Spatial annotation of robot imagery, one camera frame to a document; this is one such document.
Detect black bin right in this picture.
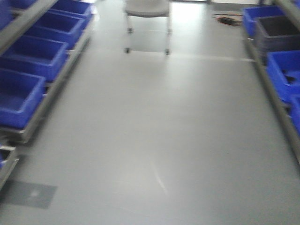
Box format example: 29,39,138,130
254,16,300,65

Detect blue bin right near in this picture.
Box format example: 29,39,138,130
266,49,300,104

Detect grey folding chair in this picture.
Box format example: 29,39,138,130
123,0,172,55

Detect blue bin left near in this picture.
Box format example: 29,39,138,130
0,69,46,129

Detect blue bin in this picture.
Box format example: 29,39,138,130
0,36,68,83
266,49,300,104
25,12,84,50
0,69,46,129

